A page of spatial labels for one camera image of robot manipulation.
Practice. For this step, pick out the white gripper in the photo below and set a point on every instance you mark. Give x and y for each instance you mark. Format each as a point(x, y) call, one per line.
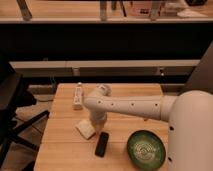
point(98, 120)

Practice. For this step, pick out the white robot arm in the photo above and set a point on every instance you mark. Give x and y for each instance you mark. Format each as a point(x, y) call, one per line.
point(189, 117)

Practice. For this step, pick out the black remote control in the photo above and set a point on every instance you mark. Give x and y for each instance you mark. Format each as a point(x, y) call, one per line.
point(102, 144)

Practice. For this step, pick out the white tube bottle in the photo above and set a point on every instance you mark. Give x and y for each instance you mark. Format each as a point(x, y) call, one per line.
point(77, 98)

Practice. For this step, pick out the green glass bowl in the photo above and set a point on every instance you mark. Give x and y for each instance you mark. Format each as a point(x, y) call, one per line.
point(146, 150)

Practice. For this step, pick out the black office chair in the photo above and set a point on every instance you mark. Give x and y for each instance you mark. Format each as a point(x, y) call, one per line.
point(14, 94)

